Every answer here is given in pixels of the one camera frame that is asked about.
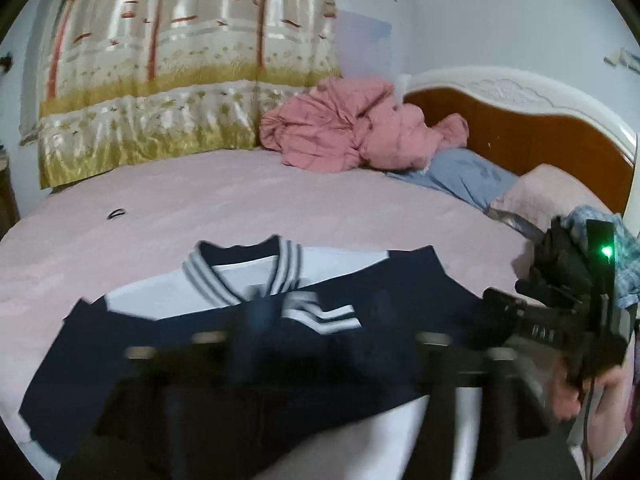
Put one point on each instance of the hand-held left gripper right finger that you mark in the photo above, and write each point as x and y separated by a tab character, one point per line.
387	320

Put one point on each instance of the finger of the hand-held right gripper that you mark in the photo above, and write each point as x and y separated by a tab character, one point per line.
530	322

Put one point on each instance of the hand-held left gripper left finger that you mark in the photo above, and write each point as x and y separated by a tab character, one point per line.
247	325

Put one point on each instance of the white and navy jacket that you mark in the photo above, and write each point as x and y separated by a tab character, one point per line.
350	295

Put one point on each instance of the person's right hand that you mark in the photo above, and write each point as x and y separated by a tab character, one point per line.
565	397

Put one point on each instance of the blue plaid shirt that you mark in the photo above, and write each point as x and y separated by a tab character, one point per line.
625	270

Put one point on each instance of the black folded garment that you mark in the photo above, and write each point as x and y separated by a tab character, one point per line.
560	255

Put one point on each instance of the dark grey cloth strip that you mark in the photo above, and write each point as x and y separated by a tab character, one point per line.
515	222

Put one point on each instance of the pink pillow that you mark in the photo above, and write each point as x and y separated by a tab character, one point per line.
545	190

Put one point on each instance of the blue pillow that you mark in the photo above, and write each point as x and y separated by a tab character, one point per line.
460	175

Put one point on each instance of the pink crumpled quilt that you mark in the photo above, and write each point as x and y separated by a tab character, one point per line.
350	125

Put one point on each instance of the white and wooden headboard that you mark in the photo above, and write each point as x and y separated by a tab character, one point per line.
530	120

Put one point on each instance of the dark wooden side table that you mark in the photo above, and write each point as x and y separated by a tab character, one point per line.
7	195

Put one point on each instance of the tree print curtain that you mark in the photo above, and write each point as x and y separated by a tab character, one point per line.
175	60

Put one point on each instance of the small wall picture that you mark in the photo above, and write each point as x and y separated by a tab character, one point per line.
625	59

